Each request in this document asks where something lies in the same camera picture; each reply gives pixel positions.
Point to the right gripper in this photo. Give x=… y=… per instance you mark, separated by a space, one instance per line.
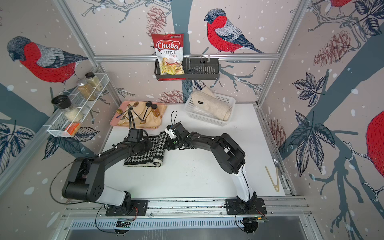
x=168 y=145

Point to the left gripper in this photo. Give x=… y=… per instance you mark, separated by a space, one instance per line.
x=150 y=145

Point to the black white patterned scarf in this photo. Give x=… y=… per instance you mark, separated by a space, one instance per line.
x=154 y=157

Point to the white plastic basket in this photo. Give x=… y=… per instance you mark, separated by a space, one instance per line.
x=199 y=114

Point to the beige knitted scarf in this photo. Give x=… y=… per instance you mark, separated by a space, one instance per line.
x=206 y=100

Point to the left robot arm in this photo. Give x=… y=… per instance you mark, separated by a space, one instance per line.
x=86 y=178

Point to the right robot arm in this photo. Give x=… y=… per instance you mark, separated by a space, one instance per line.
x=229 y=155

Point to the beige cloth on tray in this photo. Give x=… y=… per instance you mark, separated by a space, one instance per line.
x=151 y=121

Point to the pink tray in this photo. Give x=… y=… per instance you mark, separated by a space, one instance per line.
x=114 y=120

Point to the black gold fork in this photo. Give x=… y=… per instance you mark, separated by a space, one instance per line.
x=132 y=109

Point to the gold spoon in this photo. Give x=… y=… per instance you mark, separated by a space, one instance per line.
x=125 y=117

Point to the small amber spice bottle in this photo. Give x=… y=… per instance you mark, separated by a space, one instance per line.
x=155 y=110

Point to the black ladle spoon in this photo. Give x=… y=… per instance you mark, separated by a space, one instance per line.
x=148 y=105

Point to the small orange box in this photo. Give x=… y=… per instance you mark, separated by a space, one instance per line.
x=73 y=129

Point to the large jar black lid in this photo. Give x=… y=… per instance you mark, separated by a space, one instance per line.
x=71 y=113

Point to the spice jar silver lid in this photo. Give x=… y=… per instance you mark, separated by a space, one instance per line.
x=86 y=90

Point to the spice jar black lid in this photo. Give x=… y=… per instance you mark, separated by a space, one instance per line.
x=94 y=81

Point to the red cassava chips bag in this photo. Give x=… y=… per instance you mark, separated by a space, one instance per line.
x=170 y=53

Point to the beige plastic tongs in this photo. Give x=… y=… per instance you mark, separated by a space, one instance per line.
x=275 y=180

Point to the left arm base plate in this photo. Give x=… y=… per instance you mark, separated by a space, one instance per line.
x=132 y=208

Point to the black wire wall basket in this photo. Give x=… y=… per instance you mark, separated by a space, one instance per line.
x=202 y=68

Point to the white wire wall shelf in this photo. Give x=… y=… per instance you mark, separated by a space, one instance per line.
x=58 y=127

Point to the aluminium front rail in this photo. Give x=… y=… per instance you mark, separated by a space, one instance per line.
x=283 y=206

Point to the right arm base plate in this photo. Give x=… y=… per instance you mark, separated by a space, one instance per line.
x=239 y=207

